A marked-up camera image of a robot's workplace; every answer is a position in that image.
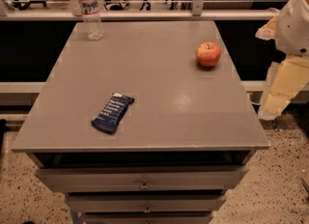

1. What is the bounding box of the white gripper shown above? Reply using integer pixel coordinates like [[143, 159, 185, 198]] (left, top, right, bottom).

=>
[[255, 0, 309, 121]]

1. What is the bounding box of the red yellow apple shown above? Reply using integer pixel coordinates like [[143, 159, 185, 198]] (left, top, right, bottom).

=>
[[195, 42, 221, 67]]

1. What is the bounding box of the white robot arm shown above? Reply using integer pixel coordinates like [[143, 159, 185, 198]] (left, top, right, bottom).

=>
[[255, 0, 309, 121]]

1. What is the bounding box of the clear plastic water bottle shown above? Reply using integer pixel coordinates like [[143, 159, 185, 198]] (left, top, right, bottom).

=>
[[78, 0, 103, 41]]

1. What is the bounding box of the grey drawer cabinet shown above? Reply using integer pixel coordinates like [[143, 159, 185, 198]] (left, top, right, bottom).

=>
[[11, 20, 271, 224]]

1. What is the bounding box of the top grey drawer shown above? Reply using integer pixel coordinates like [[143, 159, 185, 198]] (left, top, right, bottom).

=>
[[36, 166, 248, 193]]

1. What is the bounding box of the grey drawer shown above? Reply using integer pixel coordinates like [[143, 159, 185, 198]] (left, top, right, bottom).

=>
[[66, 195, 226, 213], [36, 166, 248, 193], [84, 212, 213, 224]]

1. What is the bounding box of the blue snack bar wrapper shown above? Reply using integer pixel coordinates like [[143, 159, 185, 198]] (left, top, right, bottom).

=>
[[91, 93, 134, 133]]

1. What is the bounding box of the bottom grey drawer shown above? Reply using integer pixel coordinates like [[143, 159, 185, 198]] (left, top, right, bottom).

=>
[[84, 212, 213, 224]]

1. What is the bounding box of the middle grey drawer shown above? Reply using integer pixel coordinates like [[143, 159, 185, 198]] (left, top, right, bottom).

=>
[[66, 195, 226, 213]]

